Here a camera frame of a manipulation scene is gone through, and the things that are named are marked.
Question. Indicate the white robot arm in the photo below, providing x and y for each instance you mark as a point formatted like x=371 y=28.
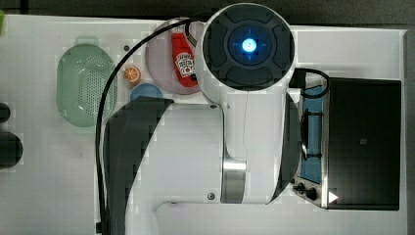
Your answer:
x=226 y=151

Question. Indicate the red ketchup bottle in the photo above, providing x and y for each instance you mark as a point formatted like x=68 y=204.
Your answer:
x=182 y=58

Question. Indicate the blue cup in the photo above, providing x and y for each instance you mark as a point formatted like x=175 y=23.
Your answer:
x=147 y=90

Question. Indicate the grey round plate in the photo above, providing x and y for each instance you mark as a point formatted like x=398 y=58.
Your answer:
x=159 y=63

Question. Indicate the orange slice toy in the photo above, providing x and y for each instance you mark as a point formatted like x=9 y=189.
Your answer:
x=132 y=75

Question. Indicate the green perforated colander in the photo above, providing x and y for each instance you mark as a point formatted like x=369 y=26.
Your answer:
x=82 y=74

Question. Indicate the black toaster oven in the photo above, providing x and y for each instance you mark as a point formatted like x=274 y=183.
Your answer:
x=359 y=137

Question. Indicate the black cylinder speaker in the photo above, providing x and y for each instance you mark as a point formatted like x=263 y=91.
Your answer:
x=11 y=149

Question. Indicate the black oven door handle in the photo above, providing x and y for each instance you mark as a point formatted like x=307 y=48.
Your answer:
x=304 y=130

